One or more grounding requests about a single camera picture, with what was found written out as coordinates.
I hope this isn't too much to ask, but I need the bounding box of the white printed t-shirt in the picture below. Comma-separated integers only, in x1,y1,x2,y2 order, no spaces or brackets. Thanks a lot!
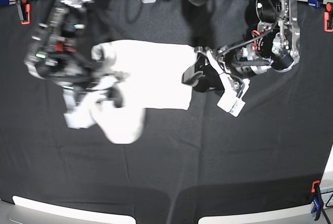
91,39,197,145

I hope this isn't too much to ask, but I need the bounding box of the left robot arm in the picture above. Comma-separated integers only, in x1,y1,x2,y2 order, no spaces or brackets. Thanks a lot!
182,0,300,98

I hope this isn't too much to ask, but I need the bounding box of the orange blue clamp bottom right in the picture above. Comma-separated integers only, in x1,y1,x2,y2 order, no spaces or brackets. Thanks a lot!
311,180,323,221

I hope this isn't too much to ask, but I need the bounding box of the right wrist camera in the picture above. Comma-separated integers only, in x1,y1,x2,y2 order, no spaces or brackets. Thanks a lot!
63,104,96,129

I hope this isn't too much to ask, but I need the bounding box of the orange clamp top left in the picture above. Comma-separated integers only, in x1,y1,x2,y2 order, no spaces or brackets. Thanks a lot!
15,0,30,25

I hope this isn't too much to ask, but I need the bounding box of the orange clamp top right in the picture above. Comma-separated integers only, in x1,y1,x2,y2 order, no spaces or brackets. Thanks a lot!
324,3,333,32

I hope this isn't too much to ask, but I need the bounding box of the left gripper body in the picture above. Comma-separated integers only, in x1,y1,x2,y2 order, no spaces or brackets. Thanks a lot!
194,46,249,98

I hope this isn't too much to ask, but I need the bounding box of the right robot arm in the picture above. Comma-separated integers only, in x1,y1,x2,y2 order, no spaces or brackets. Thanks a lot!
24,0,124,111

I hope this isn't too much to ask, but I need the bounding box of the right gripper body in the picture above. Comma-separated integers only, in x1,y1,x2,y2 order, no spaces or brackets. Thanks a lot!
62,71,130,109

